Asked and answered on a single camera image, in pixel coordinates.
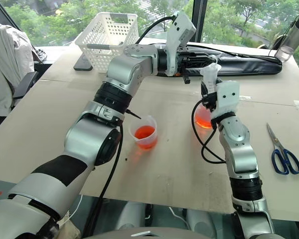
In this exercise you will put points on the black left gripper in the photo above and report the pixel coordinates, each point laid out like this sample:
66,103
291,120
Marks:
183,53

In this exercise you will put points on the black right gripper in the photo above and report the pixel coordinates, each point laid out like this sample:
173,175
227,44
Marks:
209,100

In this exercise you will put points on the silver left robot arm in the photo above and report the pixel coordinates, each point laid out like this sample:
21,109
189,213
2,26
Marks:
124,67

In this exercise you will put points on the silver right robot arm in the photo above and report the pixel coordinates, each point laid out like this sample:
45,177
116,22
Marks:
239,149

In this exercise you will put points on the clear cup with red liquid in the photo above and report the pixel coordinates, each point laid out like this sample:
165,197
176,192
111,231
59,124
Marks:
143,134
201,119

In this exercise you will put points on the long black bag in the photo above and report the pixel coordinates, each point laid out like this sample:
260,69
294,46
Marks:
239,62

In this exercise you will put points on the clear water bottle black cap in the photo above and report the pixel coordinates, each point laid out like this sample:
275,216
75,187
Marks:
290,39

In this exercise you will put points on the white perforated plastic basket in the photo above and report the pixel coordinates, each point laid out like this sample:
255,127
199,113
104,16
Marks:
109,35

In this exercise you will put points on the dark smartphone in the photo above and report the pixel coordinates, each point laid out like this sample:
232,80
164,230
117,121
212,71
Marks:
82,65

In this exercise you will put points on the silver rounded robot leg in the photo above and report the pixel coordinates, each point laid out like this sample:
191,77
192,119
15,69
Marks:
129,215
201,222

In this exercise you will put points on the grey robot torso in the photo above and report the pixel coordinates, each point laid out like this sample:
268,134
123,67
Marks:
149,234

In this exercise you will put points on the grey jacket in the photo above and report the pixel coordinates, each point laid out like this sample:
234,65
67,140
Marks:
7,67

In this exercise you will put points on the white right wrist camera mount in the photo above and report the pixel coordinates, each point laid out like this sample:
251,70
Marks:
226,95

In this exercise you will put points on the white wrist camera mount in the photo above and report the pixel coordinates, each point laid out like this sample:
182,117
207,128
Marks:
226,95
182,30

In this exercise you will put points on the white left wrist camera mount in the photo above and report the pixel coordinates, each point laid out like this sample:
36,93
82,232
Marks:
182,30

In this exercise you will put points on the black window frame post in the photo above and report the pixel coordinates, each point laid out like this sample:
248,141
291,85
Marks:
198,20

